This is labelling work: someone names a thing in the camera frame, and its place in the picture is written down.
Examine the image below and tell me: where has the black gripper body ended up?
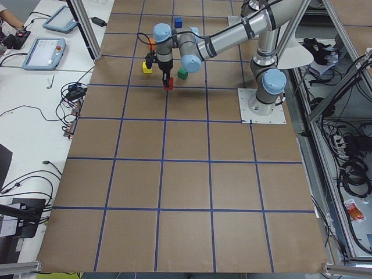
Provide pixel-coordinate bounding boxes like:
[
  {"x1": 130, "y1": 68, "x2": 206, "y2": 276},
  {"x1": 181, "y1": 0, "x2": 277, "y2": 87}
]
[{"x1": 158, "y1": 60, "x2": 173, "y2": 76}]

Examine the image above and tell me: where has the red wooden block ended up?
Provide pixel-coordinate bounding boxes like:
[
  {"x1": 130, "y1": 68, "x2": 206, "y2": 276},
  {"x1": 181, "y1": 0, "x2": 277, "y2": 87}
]
[{"x1": 163, "y1": 77, "x2": 174, "y2": 90}]

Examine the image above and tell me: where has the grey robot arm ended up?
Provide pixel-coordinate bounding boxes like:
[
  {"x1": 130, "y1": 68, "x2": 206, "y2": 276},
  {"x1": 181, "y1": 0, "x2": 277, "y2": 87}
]
[{"x1": 145, "y1": 1, "x2": 307, "y2": 116}]

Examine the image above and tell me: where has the green wooden block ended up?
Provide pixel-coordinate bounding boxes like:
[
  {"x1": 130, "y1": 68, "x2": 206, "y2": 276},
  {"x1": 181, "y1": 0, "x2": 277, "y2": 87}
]
[{"x1": 177, "y1": 67, "x2": 188, "y2": 80}]

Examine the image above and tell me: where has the yellow wooden block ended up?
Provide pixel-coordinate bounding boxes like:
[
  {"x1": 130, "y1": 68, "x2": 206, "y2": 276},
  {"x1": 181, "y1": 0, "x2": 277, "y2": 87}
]
[{"x1": 142, "y1": 62, "x2": 152, "y2": 74}]

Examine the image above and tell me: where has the orange wooden block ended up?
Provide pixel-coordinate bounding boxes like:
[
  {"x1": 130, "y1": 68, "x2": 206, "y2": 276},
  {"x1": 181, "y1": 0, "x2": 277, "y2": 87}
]
[{"x1": 149, "y1": 38, "x2": 156, "y2": 51}]

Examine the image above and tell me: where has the blue wooden block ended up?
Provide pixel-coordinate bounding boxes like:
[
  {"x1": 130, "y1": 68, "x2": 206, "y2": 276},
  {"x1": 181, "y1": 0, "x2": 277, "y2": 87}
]
[{"x1": 174, "y1": 17, "x2": 183, "y2": 28}]

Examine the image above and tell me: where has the black power brick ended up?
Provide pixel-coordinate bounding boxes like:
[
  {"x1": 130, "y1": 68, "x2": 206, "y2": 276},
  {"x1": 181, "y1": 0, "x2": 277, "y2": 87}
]
[{"x1": 91, "y1": 17, "x2": 107, "y2": 27}]

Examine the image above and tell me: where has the far teach pendant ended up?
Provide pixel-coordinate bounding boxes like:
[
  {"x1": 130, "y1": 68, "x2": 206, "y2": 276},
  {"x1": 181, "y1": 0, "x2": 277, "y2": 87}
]
[{"x1": 42, "y1": 6, "x2": 77, "y2": 34}]

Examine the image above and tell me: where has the teach pendant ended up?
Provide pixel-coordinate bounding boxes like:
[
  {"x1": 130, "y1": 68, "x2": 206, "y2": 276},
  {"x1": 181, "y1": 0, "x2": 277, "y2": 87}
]
[
  {"x1": 42, "y1": 6, "x2": 77, "y2": 34},
  {"x1": 22, "y1": 37, "x2": 66, "y2": 70}
]

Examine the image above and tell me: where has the allen key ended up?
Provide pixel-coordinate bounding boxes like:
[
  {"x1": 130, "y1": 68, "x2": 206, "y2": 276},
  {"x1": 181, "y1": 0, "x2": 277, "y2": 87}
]
[{"x1": 46, "y1": 76, "x2": 55, "y2": 89}]

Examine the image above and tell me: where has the near teach pendant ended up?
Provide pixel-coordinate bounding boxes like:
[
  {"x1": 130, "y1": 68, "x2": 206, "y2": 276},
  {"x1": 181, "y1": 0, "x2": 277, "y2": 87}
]
[{"x1": 22, "y1": 37, "x2": 66, "y2": 70}]

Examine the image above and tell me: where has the white chair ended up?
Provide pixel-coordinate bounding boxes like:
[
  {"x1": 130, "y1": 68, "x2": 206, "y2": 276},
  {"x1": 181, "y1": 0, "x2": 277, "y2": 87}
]
[{"x1": 277, "y1": 0, "x2": 314, "y2": 70}]

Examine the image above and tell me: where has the black emergency stop box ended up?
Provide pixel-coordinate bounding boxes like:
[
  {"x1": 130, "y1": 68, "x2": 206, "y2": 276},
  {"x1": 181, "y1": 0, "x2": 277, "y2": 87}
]
[{"x1": 2, "y1": 29, "x2": 31, "y2": 50}]

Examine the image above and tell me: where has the red snack packet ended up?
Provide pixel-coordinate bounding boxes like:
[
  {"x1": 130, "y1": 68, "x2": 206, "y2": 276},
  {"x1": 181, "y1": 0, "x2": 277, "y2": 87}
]
[{"x1": 344, "y1": 199, "x2": 365, "y2": 223}]

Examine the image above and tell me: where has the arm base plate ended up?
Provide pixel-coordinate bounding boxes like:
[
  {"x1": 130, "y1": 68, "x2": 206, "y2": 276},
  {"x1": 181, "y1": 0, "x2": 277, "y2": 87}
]
[
  {"x1": 238, "y1": 88, "x2": 287, "y2": 124},
  {"x1": 227, "y1": 15, "x2": 241, "y2": 26}
]

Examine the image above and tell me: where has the aluminium frame post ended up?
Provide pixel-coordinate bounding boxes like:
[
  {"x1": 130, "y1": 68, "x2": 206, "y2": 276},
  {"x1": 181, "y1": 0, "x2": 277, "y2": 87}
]
[{"x1": 66, "y1": 0, "x2": 102, "y2": 61}]

